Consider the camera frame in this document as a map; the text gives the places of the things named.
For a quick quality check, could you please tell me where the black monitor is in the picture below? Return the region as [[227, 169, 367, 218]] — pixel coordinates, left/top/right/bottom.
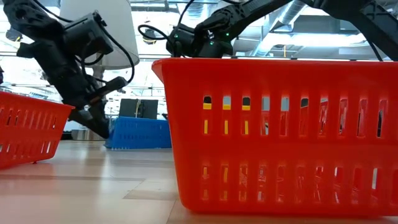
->
[[118, 98, 159, 120]]

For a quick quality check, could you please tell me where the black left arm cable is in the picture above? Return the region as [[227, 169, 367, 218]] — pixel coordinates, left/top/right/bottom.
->
[[99, 26, 136, 85]]

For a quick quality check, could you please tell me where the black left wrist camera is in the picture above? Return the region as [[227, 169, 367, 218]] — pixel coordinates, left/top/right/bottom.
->
[[63, 11, 114, 60]]

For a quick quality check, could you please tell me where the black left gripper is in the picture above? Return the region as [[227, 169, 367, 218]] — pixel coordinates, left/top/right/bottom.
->
[[17, 39, 127, 139]]

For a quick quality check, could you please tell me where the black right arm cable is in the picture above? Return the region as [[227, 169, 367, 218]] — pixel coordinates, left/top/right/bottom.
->
[[137, 24, 175, 57]]

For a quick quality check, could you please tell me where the white lamp shade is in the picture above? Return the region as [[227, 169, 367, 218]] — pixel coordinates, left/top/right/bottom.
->
[[58, 0, 141, 71]]

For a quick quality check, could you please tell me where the red plastic basket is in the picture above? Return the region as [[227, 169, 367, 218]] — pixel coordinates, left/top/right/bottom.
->
[[0, 90, 75, 170], [151, 57, 398, 218]]

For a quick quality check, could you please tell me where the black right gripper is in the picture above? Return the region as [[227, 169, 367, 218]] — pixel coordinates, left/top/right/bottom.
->
[[166, 24, 234, 59]]

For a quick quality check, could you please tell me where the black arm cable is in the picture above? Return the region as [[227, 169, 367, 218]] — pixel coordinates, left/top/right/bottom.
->
[[99, 26, 136, 85], [137, 24, 175, 57]]

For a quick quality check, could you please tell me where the blue plastic basket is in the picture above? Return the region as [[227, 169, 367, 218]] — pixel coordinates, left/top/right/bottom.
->
[[104, 116, 172, 150]]

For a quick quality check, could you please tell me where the yellow plastic basket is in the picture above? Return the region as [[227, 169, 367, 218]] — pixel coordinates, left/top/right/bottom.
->
[[202, 102, 251, 200]]

